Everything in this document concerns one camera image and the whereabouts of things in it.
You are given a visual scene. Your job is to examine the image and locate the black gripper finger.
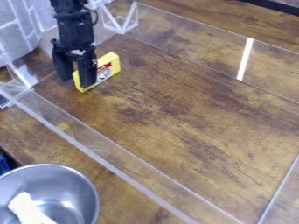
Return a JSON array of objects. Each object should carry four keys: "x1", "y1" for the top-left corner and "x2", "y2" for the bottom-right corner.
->
[
  {"x1": 52, "y1": 53, "x2": 74, "y2": 81},
  {"x1": 78, "y1": 56, "x2": 98, "y2": 88}
]

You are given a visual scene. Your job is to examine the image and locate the steel bowl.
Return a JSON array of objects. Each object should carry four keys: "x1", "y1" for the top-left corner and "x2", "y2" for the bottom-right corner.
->
[{"x1": 0, "y1": 164, "x2": 99, "y2": 224}]

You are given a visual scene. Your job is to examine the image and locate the yellow butter box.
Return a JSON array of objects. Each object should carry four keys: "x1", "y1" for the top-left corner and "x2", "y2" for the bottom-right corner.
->
[{"x1": 72, "y1": 52, "x2": 120, "y2": 93}]

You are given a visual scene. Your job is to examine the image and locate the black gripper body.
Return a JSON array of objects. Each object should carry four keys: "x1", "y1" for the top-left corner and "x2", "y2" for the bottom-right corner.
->
[{"x1": 52, "y1": 10, "x2": 96, "y2": 60}]

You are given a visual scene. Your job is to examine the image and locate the white handle in bowl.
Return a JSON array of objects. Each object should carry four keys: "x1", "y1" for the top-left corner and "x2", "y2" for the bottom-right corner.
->
[{"x1": 8, "y1": 192, "x2": 58, "y2": 224}]

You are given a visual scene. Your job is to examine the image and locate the grey brick pattern cloth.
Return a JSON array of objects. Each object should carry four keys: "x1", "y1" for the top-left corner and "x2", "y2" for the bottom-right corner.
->
[{"x1": 0, "y1": 0, "x2": 112, "y2": 68}]

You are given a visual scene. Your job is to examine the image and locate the clear acrylic enclosure wall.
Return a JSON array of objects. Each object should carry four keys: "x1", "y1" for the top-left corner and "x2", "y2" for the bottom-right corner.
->
[{"x1": 0, "y1": 0, "x2": 299, "y2": 224}]

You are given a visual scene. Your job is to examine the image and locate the blue object at edge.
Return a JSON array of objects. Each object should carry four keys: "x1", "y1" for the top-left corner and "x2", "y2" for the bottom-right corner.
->
[{"x1": 0, "y1": 155, "x2": 10, "y2": 175}]

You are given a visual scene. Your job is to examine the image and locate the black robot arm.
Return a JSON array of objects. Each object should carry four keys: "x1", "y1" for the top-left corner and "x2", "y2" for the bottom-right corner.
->
[{"x1": 51, "y1": 0, "x2": 98, "y2": 88}]

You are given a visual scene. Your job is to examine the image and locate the black cable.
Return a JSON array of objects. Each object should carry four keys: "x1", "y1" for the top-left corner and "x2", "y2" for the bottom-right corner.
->
[{"x1": 83, "y1": 7, "x2": 100, "y2": 27}]

